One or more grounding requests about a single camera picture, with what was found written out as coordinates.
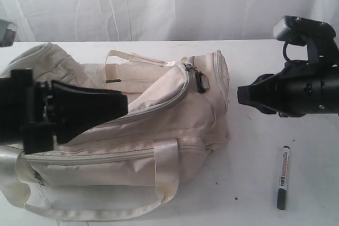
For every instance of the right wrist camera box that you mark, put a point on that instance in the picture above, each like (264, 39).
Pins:
(317, 36)

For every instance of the black marker pen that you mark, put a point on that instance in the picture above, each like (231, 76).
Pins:
(283, 179)

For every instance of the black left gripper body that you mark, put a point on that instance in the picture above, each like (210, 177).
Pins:
(24, 117)

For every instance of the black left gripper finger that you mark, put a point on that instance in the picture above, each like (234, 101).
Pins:
(76, 113)
(61, 90)

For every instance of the cream fabric duffel bag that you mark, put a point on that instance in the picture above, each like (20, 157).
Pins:
(128, 167)

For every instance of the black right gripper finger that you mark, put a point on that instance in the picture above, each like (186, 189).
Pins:
(265, 103)
(264, 85)

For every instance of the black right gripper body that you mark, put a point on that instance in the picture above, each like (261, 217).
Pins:
(308, 88)

